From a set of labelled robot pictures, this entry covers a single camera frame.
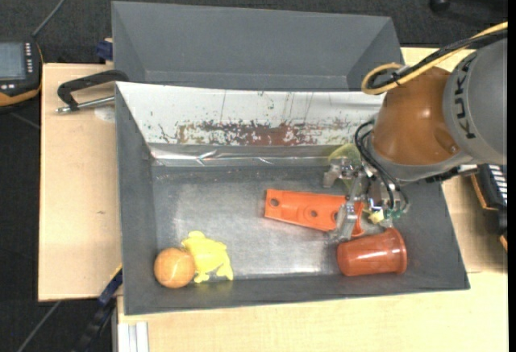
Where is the orange flat block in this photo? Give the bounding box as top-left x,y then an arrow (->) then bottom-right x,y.
264,188 -> 367,239

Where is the red-orange plastic cup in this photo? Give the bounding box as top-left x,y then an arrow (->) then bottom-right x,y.
335,226 -> 409,278

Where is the clear yellow-green plastic piece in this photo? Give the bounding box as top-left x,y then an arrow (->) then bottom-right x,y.
327,143 -> 363,167

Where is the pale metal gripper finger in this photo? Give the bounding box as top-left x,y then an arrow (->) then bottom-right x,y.
327,203 -> 359,242
322,157 -> 362,188

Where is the pale wood board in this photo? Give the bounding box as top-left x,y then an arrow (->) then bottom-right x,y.
37,61 -> 123,302

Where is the yellow soft toy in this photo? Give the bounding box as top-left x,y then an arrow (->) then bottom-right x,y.
181,230 -> 235,284

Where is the grey metal bin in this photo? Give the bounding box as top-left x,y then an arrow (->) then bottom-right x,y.
110,0 -> 472,316

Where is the orange ball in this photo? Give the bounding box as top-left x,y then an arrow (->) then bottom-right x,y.
152,246 -> 198,289

